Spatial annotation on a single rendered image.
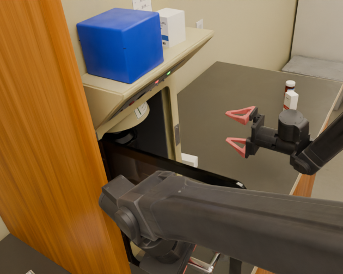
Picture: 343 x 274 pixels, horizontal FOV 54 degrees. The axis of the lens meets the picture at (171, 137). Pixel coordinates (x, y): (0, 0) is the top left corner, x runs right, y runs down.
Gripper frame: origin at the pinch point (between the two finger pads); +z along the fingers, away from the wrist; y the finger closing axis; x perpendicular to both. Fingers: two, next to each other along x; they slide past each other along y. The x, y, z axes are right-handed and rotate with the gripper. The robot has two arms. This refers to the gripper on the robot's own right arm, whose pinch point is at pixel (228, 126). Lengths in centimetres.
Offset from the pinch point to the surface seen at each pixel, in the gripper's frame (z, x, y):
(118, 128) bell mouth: 15.0, 27.4, 14.1
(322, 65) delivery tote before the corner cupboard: 20, -245, -105
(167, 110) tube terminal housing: 14.2, 9.3, 7.8
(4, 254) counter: 45, 56, -22
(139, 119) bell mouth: 12.9, 22.2, 14.0
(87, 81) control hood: 8, 37, 33
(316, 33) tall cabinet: 35, -265, -84
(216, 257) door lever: -16.7, 40.1, 3.2
